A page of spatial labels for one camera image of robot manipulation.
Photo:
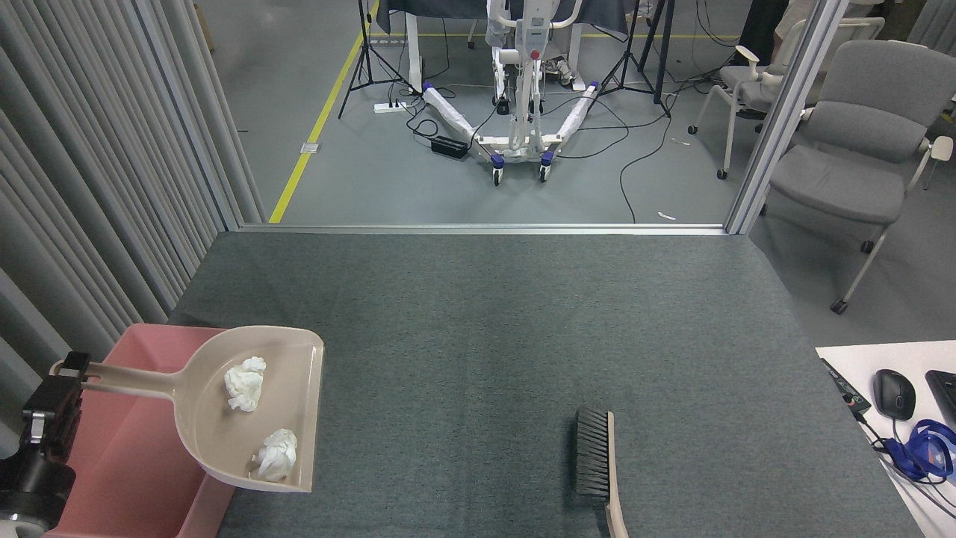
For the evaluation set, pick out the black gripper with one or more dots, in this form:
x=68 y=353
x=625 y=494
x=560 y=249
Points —
x=33 y=489

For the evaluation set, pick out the white tissue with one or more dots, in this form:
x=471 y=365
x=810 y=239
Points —
x=245 y=382
x=275 y=457

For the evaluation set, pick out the beige plastic dustpan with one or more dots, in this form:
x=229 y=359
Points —
x=284 y=388

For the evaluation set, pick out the beige hand brush black bristles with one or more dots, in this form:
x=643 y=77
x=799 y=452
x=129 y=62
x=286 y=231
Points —
x=590 y=456

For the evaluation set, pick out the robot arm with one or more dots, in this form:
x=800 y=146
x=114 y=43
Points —
x=15 y=529

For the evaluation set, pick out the pink plastic bin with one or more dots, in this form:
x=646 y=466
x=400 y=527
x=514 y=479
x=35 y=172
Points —
x=127 y=463

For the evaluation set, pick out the grey pleated curtain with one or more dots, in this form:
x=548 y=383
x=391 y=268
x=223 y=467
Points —
x=60 y=187

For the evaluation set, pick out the metal floor outlet plate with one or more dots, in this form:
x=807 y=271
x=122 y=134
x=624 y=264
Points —
x=311 y=148

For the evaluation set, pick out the white power strip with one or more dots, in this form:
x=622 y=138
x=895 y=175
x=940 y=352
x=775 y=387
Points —
x=390 y=107

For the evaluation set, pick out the black power adapter box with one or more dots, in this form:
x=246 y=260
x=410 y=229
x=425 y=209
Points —
x=449 y=146

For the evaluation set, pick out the black tripod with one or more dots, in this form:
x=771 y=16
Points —
x=661 y=52
x=366 y=52

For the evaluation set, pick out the white-legged desk dark cloth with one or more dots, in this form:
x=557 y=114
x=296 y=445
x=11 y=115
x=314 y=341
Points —
x=412 y=52

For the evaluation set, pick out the white stand on wheels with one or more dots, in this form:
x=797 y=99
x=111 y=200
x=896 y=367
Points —
x=515 y=142

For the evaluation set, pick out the small black device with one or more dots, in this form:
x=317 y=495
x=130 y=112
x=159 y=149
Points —
x=845 y=387

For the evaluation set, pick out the white side desk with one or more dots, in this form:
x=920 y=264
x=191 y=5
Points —
x=859 y=359

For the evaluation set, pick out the grey padded chair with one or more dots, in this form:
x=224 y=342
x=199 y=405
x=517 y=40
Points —
x=844 y=179

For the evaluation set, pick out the black computer mouse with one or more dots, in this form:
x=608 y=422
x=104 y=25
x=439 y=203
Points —
x=894 y=394

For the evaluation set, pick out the black keyboard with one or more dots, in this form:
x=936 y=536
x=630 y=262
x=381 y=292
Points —
x=945 y=392

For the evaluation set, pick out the silver table edge rail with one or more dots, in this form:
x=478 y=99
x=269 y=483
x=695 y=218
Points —
x=485 y=229

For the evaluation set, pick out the grey chair white frame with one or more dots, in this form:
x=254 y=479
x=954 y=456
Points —
x=739 y=78

